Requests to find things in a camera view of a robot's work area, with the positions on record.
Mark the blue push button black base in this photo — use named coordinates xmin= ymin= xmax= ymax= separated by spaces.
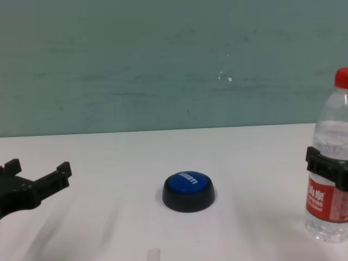
xmin=162 ymin=170 xmax=215 ymax=213

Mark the clear water bottle red cap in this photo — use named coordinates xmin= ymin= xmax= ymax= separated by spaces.
xmin=303 ymin=67 xmax=348 ymax=243

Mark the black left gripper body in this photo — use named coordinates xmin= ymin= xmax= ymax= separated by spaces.
xmin=0 ymin=173 xmax=44 ymax=220

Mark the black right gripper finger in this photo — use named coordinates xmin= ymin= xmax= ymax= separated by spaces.
xmin=306 ymin=146 xmax=348 ymax=191

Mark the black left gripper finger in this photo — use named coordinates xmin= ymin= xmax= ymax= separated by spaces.
xmin=34 ymin=161 xmax=72 ymax=204
xmin=0 ymin=158 xmax=22 ymax=178

